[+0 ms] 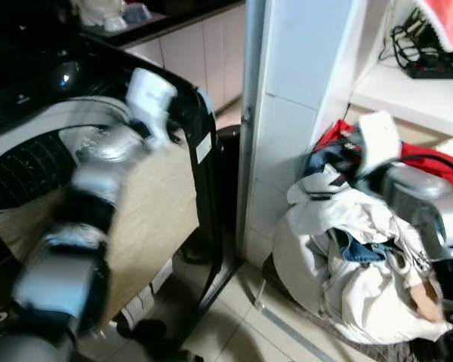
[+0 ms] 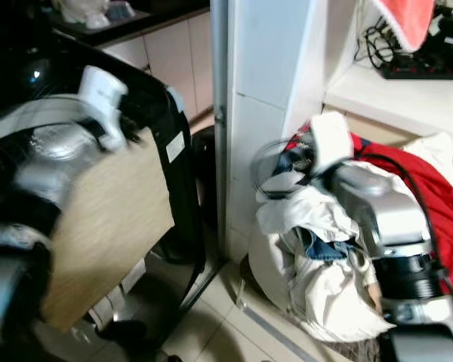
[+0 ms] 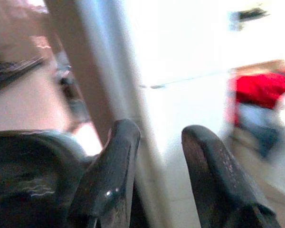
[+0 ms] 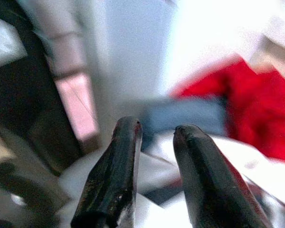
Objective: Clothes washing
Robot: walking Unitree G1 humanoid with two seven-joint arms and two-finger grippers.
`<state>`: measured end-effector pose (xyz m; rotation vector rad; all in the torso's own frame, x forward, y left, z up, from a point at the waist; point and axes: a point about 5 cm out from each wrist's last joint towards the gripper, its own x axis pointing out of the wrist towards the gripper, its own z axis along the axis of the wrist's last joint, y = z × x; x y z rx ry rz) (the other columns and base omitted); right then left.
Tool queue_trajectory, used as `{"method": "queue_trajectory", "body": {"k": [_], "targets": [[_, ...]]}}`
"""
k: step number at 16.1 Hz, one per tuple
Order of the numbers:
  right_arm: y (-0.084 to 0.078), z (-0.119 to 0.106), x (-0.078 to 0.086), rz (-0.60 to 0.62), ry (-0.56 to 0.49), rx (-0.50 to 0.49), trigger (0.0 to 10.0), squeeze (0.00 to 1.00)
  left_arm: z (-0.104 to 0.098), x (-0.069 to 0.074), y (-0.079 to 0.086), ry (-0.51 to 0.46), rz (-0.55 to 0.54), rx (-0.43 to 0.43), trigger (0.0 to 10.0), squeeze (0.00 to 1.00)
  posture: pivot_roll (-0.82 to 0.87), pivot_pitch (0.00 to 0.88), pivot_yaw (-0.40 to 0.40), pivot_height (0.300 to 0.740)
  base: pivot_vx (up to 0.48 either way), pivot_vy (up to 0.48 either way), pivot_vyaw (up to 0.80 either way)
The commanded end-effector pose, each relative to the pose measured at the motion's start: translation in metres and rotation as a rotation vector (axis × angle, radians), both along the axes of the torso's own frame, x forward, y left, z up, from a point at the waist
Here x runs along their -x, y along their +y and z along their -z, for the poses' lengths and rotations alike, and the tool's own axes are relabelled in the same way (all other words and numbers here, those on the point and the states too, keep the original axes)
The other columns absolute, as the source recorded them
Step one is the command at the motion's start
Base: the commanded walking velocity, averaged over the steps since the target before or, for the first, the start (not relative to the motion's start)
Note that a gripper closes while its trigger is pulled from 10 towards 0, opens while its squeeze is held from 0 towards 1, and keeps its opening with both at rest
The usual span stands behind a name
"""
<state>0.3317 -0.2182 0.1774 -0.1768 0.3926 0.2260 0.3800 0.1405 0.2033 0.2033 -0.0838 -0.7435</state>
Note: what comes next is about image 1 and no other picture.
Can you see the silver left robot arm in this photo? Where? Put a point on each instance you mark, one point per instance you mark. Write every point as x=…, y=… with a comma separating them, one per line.
x=60, y=279

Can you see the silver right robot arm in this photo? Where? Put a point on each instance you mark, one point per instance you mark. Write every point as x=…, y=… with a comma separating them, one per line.
x=423, y=200

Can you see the dark navy garment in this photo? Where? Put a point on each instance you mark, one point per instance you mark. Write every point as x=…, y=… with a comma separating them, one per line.
x=325, y=160

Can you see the red garment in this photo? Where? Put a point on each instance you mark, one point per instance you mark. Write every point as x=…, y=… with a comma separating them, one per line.
x=426, y=160

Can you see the blue denim garment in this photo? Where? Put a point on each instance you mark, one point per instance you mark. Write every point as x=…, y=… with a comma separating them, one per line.
x=356, y=247

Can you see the white shelf cabinet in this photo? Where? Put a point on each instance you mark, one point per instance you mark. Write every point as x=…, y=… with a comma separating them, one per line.
x=302, y=68

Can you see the black power strip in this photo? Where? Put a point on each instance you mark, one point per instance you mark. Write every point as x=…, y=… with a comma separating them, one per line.
x=438, y=70

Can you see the black round bin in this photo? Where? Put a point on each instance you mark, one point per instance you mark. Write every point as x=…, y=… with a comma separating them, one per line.
x=228, y=188

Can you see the cream white jacket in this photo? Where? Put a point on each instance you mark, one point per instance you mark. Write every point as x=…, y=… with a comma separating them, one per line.
x=362, y=302

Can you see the white label sticker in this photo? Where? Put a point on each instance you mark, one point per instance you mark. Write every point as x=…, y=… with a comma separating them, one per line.
x=204, y=148

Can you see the pink red towel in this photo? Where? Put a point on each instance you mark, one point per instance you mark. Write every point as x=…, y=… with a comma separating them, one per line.
x=447, y=21

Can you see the white kitchen base cabinet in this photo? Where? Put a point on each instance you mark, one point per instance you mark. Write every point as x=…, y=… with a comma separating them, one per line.
x=196, y=64

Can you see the black kitchen counter top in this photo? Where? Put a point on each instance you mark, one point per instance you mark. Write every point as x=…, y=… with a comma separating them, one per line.
x=181, y=19

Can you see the small blue grey container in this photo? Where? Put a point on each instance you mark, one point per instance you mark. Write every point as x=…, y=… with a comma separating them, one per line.
x=136, y=12

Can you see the white plastic bag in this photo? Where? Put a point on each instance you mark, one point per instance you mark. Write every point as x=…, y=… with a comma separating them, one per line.
x=100, y=11

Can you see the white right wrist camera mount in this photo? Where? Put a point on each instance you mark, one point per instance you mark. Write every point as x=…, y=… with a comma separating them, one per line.
x=379, y=139

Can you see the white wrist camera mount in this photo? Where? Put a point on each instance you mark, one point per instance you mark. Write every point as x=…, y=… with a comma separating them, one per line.
x=379, y=139
x=151, y=94

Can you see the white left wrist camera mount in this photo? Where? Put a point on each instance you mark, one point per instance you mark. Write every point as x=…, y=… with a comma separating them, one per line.
x=151, y=94

